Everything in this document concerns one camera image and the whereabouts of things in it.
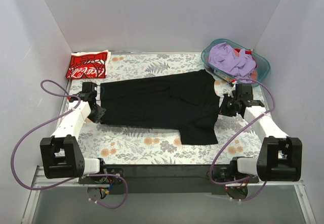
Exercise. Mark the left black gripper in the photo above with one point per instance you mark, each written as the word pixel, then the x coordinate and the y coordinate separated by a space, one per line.
pixel 98 114

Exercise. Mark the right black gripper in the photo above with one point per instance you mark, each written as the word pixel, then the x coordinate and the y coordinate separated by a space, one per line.
pixel 225 106

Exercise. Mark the black t-shirt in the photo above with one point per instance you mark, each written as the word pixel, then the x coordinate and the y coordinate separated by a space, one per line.
pixel 186 102

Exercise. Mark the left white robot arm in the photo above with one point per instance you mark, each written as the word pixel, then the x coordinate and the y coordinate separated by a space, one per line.
pixel 61 154

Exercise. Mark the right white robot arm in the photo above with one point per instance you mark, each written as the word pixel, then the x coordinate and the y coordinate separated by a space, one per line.
pixel 280 156

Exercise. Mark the red garment in basket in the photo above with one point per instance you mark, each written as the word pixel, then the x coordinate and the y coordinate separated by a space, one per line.
pixel 253 76

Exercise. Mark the folded red Coca-Cola shirt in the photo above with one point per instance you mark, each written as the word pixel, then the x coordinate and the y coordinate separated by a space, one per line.
pixel 91 65

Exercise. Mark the teal plastic basket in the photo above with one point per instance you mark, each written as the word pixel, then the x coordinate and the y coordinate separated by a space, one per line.
pixel 263 66

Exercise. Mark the lilac t-shirt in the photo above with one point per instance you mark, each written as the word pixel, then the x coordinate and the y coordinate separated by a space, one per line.
pixel 222 57

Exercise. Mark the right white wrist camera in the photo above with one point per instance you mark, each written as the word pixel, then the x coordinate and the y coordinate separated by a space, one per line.
pixel 231 88

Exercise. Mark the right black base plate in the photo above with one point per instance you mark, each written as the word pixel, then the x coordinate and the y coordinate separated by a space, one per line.
pixel 223 173

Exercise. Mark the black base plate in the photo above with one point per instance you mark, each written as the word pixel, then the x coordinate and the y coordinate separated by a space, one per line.
pixel 112 178
pixel 223 173

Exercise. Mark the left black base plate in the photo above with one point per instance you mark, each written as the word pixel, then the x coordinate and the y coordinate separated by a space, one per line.
pixel 112 178

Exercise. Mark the aluminium mounting rail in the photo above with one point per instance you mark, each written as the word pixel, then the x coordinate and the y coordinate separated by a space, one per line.
pixel 40 180

